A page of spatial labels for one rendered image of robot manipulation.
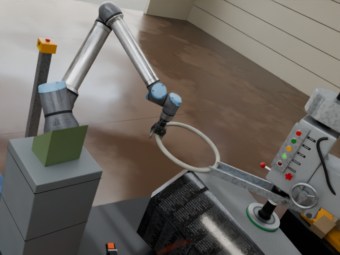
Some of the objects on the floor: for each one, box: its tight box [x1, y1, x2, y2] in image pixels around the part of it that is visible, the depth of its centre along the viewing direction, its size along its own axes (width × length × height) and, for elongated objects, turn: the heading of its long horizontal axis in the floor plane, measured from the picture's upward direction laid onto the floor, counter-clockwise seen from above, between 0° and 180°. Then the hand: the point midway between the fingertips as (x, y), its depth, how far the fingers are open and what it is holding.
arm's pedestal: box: [0, 136, 103, 255], centre depth 221 cm, size 50×50×85 cm
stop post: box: [25, 37, 57, 138], centre depth 301 cm, size 20×20×109 cm
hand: (154, 138), depth 239 cm, fingers closed on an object, 5 cm apart
